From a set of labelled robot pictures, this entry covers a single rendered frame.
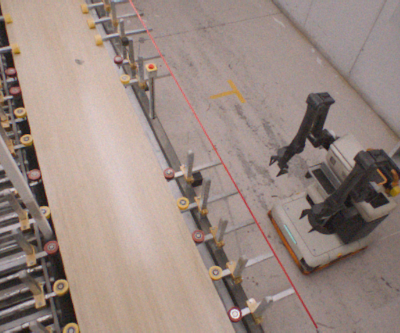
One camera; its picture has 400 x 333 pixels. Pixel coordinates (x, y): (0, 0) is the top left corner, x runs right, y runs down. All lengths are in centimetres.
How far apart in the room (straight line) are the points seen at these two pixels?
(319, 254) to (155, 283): 147
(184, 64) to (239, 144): 136
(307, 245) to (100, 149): 177
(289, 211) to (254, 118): 135
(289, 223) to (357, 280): 76
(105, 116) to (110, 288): 129
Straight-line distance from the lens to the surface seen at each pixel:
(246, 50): 510
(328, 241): 327
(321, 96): 220
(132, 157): 265
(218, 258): 252
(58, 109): 303
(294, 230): 322
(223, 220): 218
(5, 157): 184
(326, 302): 339
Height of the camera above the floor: 302
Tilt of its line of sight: 55 degrees down
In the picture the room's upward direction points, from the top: 7 degrees clockwise
